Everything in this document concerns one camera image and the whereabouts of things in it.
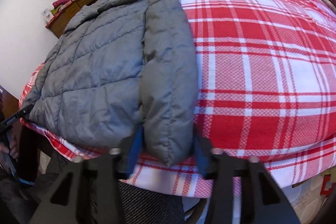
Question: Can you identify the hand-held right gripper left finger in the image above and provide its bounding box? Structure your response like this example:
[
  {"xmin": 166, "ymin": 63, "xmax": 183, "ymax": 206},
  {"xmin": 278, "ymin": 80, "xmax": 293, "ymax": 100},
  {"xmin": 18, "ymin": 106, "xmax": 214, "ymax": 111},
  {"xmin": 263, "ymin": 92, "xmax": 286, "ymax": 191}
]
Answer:
[{"xmin": 29, "ymin": 126, "xmax": 145, "ymax": 224}]

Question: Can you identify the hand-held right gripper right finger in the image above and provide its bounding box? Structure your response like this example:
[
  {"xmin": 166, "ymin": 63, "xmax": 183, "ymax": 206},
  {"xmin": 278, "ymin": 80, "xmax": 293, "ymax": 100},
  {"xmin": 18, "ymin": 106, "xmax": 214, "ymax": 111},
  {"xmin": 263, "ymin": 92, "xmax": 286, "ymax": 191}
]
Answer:
[{"xmin": 193, "ymin": 127, "xmax": 301, "ymax": 224}]

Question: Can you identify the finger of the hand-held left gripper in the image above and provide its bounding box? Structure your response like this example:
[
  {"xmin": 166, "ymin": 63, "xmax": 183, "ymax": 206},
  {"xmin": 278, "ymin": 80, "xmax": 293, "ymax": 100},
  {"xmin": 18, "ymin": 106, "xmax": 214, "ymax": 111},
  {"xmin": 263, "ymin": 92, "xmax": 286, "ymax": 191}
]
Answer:
[
  {"xmin": 1, "ymin": 130, "xmax": 36, "ymax": 186},
  {"xmin": 0, "ymin": 105, "xmax": 34, "ymax": 131}
]

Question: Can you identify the grey puffer jacket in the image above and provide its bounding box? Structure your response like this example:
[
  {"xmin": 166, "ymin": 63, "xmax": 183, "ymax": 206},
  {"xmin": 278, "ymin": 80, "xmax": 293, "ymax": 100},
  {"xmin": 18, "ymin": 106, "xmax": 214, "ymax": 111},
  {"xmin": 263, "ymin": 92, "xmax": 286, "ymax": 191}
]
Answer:
[{"xmin": 20, "ymin": 0, "xmax": 199, "ymax": 167}]

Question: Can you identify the person's left hand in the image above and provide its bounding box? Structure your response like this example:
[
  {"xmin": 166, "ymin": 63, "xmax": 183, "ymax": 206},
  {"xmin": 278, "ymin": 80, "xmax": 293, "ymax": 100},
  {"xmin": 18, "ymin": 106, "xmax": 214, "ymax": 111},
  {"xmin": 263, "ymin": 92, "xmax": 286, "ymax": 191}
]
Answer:
[{"xmin": 0, "ymin": 132, "xmax": 20, "ymax": 161}]

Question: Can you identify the dark wooden cabinet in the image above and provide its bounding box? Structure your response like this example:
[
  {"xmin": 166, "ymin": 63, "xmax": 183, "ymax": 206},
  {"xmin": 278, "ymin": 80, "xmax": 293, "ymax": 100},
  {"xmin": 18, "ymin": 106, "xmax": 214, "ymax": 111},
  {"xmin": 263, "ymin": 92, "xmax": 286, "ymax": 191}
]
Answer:
[{"xmin": 0, "ymin": 85, "xmax": 40, "ymax": 182}]

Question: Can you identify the white greeting card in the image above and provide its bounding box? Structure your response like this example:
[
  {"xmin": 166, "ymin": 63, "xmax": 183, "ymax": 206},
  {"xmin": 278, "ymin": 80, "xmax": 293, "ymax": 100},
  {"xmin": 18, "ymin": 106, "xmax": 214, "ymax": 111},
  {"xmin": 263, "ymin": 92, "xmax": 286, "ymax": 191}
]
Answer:
[{"xmin": 41, "ymin": 8, "xmax": 53, "ymax": 23}]

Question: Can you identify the brown wooden desk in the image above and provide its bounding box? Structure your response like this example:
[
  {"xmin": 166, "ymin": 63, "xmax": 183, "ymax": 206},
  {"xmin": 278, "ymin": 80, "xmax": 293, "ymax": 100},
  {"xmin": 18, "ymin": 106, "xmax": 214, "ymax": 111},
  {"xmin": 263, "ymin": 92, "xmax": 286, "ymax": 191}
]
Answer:
[{"xmin": 45, "ymin": 0, "xmax": 108, "ymax": 39}]

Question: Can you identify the bed with red plaid sheet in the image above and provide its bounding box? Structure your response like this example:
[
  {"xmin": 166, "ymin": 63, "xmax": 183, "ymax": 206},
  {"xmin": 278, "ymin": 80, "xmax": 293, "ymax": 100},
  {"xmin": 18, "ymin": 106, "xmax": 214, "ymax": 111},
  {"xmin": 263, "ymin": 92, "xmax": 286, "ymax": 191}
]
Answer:
[{"xmin": 18, "ymin": 0, "xmax": 336, "ymax": 214}]

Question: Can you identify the magenta folded cloth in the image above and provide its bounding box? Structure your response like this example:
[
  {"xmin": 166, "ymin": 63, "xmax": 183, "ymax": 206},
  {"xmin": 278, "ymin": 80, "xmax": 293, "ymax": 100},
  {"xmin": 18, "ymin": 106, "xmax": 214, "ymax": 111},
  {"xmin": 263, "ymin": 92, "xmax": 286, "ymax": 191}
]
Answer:
[{"xmin": 52, "ymin": 0, "xmax": 72, "ymax": 8}]

